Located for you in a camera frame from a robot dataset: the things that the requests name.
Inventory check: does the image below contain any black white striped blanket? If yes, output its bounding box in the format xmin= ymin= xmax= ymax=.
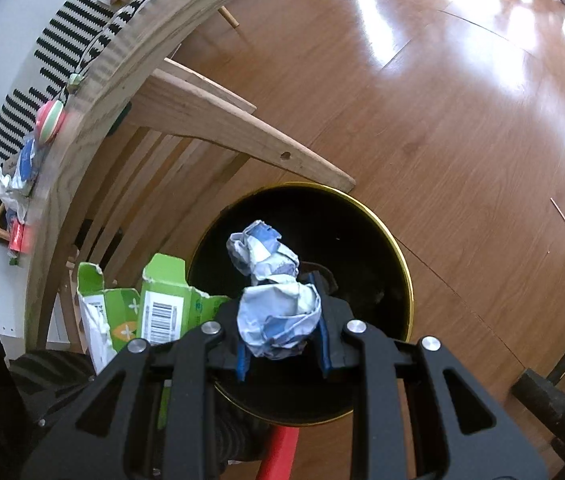
xmin=0 ymin=0 xmax=194 ymax=157

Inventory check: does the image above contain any red packet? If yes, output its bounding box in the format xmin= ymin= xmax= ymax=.
xmin=8 ymin=222 xmax=31 ymax=255

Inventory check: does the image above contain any torn green cardboard box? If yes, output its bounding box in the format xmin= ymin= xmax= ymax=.
xmin=76 ymin=254 xmax=236 ymax=377

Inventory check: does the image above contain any round wooden table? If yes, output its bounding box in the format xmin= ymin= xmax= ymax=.
xmin=23 ymin=0 xmax=358 ymax=361

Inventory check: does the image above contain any blue white paper ball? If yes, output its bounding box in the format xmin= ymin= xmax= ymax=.
xmin=226 ymin=219 xmax=300 ymax=285
xmin=236 ymin=281 xmax=324 ymax=361

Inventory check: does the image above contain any red plastic object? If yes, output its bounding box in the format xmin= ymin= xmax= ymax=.
xmin=256 ymin=426 xmax=300 ymax=480

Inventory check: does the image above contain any black trash bin gold rim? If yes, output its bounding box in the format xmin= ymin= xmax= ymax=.
xmin=185 ymin=182 xmax=415 ymax=428

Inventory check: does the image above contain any crumpled white paper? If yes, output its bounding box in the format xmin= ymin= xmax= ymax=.
xmin=0 ymin=159 xmax=38 ymax=223

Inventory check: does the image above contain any pink green round packet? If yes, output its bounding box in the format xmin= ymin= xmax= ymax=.
xmin=35 ymin=100 xmax=67 ymax=144

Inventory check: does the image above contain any black chair base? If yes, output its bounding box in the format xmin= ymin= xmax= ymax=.
xmin=509 ymin=227 xmax=565 ymax=463

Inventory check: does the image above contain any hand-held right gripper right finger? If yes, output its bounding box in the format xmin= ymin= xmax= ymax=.
xmin=306 ymin=271 xmax=549 ymax=480

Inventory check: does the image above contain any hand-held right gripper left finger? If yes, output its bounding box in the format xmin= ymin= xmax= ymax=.
xmin=22 ymin=300 xmax=263 ymax=480

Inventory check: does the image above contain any blue packet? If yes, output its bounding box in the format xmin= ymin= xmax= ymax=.
xmin=17 ymin=139 xmax=38 ymax=181

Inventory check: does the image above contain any dark ribbed cloth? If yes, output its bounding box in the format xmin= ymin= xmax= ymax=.
xmin=8 ymin=349 xmax=99 ymax=426

